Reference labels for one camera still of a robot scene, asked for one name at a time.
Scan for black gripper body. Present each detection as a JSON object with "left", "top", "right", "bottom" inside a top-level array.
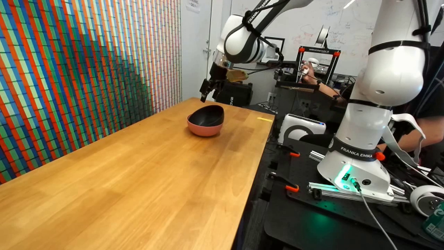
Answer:
[{"left": 207, "top": 61, "right": 229, "bottom": 93}]

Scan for black frying pan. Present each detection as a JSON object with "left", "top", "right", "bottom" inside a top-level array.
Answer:
[{"left": 189, "top": 104, "right": 226, "bottom": 128}]

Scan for person's bare forearm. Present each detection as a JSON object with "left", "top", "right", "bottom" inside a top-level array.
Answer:
[{"left": 393, "top": 115, "right": 444, "bottom": 153}]

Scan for person's forearm with wristband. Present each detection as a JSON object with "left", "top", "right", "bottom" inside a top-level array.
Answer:
[{"left": 310, "top": 75, "right": 347, "bottom": 100}]

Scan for person's hand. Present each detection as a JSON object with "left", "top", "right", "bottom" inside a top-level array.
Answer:
[{"left": 299, "top": 62, "right": 322, "bottom": 86}]

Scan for pink bowl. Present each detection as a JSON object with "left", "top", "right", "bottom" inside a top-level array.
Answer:
[{"left": 186, "top": 110, "right": 228, "bottom": 139}]

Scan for black equipment case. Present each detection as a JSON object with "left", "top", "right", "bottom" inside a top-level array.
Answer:
[{"left": 267, "top": 83, "right": 350, "bottom": 136}]

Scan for white grey box device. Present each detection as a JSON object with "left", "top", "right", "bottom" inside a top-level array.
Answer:
[{"left": 276, "top": 112, "right": 328, "bottom": 147}]

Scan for orange black clamp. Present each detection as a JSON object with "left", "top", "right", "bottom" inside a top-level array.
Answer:
[
  {"left": 269, "top": 171, "right": 301, "bottom": 196},
  {"left": 282, "top": 146, "right": 303, "bottom": 161}
]

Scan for white round device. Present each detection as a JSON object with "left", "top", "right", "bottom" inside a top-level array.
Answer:
[{"left": 315, "top": 25, "right": 332, "bottom": 47}]

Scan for silver aluminium extrusion bar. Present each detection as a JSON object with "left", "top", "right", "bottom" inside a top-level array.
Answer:
[
  {"left": 308, "top": 149, "right": 326, "bottom": 162},
  {"left": 308, "top": 181, "right": 397, "bottom": 204}
]

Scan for white tape roll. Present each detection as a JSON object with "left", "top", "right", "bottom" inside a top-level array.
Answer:
[{"left": 408, "top": 183, "right": 444, "bottom": 218}]

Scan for green box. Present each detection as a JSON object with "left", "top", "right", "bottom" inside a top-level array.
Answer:
[{"left": 421, "top": 201, "right": 444, "bottom": 243}]

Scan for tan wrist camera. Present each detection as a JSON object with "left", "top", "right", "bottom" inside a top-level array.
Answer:
[{"left": 225, "top": 68, "right": 249, "bottom": 85}]

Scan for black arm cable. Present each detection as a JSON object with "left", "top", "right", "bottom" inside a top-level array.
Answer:
[{"left": 240, "top": 0, "right": 289, "bottom": 64}]

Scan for black frame orange corners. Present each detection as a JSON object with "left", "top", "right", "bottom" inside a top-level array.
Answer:
[{"left": 296, "top": 44, "right": 343, "bottom": 85}]

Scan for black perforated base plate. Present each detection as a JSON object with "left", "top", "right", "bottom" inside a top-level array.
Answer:
[{"left": 263, "top": 137, "right": 444, "bottom": 250}]

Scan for white flat strap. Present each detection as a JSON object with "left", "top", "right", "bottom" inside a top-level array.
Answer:
[{"left": 382, "top": 112, "right": 428, "bottom": 174}]

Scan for thin white cable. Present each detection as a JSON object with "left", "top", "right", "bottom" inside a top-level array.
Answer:
[{"left": 353, "top": 181, "right": 400, "bottom": 250}]

